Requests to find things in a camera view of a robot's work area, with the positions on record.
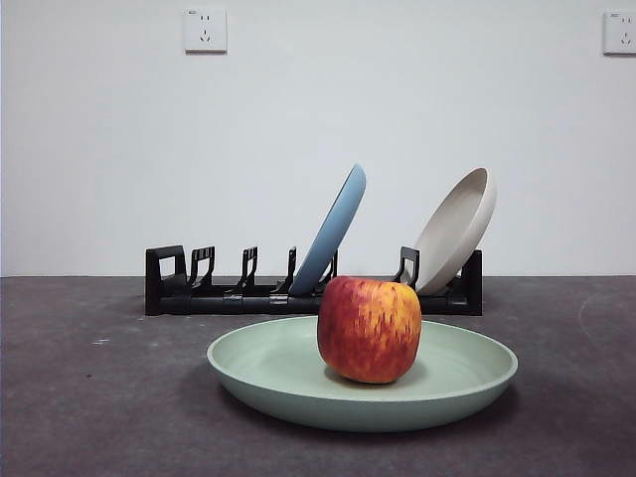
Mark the beige plate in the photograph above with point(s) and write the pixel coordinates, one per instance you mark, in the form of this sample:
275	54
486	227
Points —
459	228

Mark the white wall socket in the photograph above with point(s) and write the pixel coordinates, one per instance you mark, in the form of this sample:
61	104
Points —
206	30
621	32

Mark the green plate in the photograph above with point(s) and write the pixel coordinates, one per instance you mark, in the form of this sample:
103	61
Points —
268	367

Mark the blue plate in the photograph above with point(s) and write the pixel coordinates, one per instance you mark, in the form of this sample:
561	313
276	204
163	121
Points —
330	233

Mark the red yellow apple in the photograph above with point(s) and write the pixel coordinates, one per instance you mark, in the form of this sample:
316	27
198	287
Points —
370	330

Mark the black plate rack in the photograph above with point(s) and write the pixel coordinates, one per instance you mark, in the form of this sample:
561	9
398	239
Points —
199	303

